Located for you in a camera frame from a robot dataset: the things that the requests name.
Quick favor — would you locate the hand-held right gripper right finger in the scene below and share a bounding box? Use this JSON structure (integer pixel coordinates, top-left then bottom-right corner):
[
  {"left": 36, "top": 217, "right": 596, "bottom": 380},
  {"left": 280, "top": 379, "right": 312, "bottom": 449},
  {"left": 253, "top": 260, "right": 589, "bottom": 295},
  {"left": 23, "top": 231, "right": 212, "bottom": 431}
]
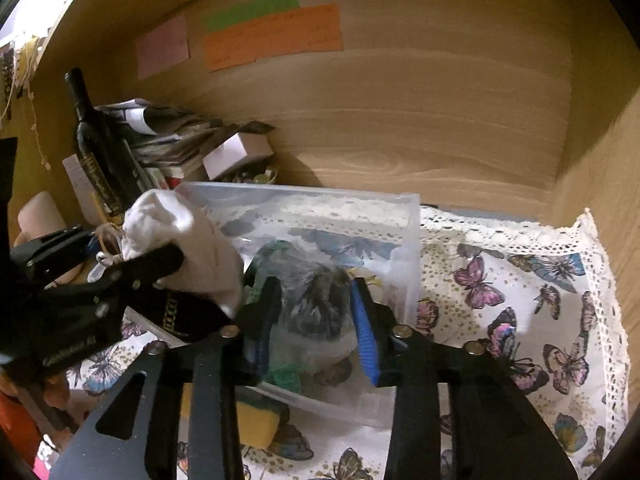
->
[{"left": 349, "top": 276, "right": 581, "bottom": 480}]

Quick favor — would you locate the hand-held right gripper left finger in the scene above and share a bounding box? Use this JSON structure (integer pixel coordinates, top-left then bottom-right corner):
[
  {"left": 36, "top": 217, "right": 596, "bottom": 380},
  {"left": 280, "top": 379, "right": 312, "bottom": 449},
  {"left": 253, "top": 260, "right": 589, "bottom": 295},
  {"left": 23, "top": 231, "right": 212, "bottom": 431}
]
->
[{"left": 50, "top": 276, "right": 282, "bottom": 480}]

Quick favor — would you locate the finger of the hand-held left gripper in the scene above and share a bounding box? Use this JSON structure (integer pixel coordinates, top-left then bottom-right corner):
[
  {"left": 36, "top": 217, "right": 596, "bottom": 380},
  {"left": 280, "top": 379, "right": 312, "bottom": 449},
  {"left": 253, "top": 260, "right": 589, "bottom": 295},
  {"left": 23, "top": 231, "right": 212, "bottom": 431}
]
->
[
  {"left": 9, "top": 226, "right": 97, "bottom": 288},
  {"left": 94, "top": 243, "right": 185, "bottom": 311}
]

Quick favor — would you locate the white sock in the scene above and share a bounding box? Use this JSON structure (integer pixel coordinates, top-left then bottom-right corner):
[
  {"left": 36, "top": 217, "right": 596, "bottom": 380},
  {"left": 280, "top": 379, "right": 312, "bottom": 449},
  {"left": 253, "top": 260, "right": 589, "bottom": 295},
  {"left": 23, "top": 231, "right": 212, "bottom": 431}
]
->
[{"left": 121, "top": 189, "right": 247, "bottom": 319}]

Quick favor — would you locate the dark grey patterned sock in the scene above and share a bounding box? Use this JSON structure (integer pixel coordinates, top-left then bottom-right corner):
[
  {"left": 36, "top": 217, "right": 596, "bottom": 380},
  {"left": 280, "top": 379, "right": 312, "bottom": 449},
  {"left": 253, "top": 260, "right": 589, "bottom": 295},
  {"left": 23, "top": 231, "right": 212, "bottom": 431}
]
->
[{"left": 277, "top": 264, "right": 362, "bottom": 348}]

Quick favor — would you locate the clear plastic container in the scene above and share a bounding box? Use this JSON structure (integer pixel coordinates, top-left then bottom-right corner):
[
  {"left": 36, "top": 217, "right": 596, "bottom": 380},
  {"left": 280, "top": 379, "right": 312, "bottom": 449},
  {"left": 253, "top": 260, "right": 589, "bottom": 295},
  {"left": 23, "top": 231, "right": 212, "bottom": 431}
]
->
[{"left": 127, "top": 181, "right": 422, "bottom": 430}]

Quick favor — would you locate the pale pink cylinder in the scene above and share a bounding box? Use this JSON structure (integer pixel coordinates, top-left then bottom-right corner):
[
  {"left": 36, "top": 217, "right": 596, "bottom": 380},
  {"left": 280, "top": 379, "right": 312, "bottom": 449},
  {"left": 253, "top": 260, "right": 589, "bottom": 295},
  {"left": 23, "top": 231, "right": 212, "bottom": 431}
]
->
[{"left": 16, "top": 191, "right": 67, "bottom": 247}]

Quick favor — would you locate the black cloth with gold print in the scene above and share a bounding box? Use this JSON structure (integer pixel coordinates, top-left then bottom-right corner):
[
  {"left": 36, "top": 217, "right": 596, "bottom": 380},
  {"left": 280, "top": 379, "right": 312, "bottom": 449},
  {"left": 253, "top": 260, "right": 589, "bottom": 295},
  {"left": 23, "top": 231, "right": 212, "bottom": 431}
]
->
[{"left": 149, "top": 287, "right": 237, "bottom": 343}]

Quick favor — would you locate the white paper card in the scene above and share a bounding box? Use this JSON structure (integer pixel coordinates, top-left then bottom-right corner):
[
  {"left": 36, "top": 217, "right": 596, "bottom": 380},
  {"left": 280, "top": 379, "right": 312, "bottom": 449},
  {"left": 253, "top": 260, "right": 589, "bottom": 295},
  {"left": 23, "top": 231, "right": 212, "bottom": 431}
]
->
[{"left": 62, "top": 154, "right": 103, "bottom": 222}]

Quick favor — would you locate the yellow sponge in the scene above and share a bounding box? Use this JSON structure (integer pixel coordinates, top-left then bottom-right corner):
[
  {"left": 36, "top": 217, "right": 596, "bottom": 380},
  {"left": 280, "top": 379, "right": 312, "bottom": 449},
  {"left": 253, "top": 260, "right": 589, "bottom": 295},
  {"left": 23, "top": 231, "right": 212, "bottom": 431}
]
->
[{"left": 235, "top": 399, "right": 282, "bottom": 448}]

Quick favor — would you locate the orange cloth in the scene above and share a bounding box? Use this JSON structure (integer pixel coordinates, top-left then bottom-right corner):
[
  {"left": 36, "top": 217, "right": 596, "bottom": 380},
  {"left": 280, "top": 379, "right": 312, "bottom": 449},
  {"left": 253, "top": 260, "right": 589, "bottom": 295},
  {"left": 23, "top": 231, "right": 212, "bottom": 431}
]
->
[{"left": 0, "top": 389, "right": 43, "bottom": 466}]

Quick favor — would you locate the dark wine bottle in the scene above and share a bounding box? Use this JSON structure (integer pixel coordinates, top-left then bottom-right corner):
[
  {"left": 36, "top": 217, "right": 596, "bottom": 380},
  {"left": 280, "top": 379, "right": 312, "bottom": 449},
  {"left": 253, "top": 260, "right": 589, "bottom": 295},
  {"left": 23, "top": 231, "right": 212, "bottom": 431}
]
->
[{"left": 63, "top": 67, "right": 153, "bottom": 213}]

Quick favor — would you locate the stack of papers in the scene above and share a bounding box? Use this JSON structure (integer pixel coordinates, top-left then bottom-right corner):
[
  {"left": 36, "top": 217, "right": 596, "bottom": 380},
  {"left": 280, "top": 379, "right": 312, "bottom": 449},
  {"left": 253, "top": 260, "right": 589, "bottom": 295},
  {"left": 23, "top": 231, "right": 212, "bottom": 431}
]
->
[{"left": 94, "top": 99, "right": 277, "bottom": 179}]

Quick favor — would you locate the bowl of small trinkets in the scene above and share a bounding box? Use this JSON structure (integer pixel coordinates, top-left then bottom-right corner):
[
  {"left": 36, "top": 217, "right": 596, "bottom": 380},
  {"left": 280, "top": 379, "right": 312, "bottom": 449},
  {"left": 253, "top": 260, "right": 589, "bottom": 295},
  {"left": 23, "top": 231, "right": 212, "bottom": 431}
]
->
[{"left": 222, "top": 161, "right": 279, "bottom": 187}]

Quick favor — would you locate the small white box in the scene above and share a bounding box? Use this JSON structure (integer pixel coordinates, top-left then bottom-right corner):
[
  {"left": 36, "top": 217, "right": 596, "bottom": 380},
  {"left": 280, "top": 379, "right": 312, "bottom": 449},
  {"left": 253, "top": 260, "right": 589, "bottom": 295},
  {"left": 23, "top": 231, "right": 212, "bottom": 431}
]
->
[{"left": 202, "top": 131, "right": 274, "bottom": 181}]

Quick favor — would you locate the butterfly printed lace tablecloth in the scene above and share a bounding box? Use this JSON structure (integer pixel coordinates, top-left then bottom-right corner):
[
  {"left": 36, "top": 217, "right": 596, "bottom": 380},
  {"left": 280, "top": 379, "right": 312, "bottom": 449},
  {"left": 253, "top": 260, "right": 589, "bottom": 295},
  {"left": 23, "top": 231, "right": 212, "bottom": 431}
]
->
[{"left": 65, "top": 199, "right": 632, "bottom": 480}]

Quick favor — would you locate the pink paper note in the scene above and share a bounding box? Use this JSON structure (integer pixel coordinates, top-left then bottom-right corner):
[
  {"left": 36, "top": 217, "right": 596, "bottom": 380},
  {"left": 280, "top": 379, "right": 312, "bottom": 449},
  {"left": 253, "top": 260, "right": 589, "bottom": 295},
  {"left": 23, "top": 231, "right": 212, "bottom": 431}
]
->
[{"left": 135, "top": 14, "right": 191, "bottom": 81}]

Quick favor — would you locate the orange paper note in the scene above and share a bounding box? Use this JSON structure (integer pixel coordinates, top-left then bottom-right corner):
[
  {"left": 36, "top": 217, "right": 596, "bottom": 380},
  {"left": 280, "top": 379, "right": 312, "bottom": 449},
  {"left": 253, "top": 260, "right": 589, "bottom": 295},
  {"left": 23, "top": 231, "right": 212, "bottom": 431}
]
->
[{"left": 202, "top": 3, "right": 345, "bottom": 72}]

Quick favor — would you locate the green paper note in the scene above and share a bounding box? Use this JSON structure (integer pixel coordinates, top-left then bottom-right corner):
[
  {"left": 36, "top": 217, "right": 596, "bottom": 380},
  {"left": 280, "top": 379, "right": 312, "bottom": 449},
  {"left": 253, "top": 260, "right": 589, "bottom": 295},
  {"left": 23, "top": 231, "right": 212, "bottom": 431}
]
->
[{"left": 204, "top": 0, "right": 302, "bottom": 32}]

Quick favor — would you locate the white bead string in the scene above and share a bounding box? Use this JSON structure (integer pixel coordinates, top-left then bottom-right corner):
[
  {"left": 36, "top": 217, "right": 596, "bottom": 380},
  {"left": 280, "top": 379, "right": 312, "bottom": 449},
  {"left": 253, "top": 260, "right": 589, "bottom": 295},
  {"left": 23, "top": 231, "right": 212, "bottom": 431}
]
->
[{"left": 17, "top": 35, "right": 53, "bottom": 172}]

